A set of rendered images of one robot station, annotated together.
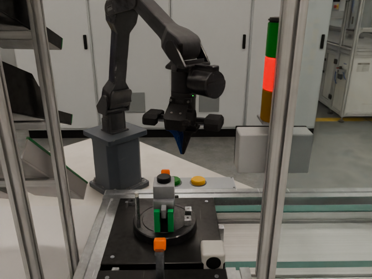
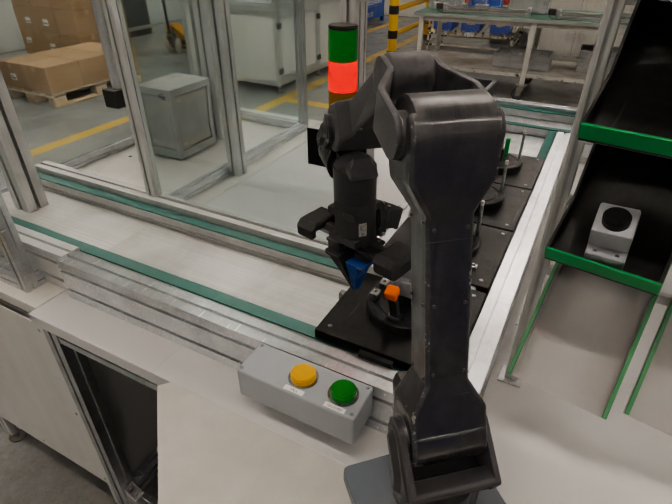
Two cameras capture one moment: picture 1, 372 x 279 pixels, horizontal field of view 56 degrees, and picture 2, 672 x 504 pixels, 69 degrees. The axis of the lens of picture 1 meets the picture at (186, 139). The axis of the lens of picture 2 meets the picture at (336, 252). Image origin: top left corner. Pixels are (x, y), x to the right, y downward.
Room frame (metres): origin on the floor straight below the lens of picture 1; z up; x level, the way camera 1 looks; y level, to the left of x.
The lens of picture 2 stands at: (1.30, 0.27, 1.54)
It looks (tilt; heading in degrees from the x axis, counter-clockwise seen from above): 33 degrees down; 209
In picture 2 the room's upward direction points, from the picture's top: straight up
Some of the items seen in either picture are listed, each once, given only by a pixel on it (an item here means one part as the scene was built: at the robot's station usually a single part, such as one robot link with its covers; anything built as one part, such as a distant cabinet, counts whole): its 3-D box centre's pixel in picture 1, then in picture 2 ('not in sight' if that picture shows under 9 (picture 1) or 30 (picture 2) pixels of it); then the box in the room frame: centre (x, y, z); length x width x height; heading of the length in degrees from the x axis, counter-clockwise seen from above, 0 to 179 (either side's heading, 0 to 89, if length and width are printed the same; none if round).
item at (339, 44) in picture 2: (283, 39); (342, 44); (0.53, -0.15, 1.38); 0.05 x 0.05 x 0.05
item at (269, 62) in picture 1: (280, 72); (342, 75); (0.53, -0.15, 1.33); 0.05 x 0.05 x 0.05
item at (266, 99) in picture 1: (277, 104); (342, 104); (0.53, -0.15, 1.28); 0.05 x 0.05 x 0.05
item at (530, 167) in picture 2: not in sight; (499, 151); (-0.10, 0.03, 1.01); 0.24 x 0.24 x 0.13; 1
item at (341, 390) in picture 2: (173, 182); (343, 393); (0.86, 0.04, 0.96); 0.04 x 0.04 x 0.02
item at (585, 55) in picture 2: not in sight; (608, 60); (-4.94, 0.17, 0.40); 0.61 x 0.41 x 0.22; 91
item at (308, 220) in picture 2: (183, 108); (355, 223); (0.78, 0.01, 1.21); 0.19 x 0.06 x 0.08; 76
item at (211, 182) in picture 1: (197, 191); (304, 390); (0.87, -0.03, 0.93); 0.21 x 0.07 x 0.06; 91
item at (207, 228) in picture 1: (165, 229); (404, 314); (0.65, 0.05, 0.96); 0.24 x 0.24 x 0.02; 1
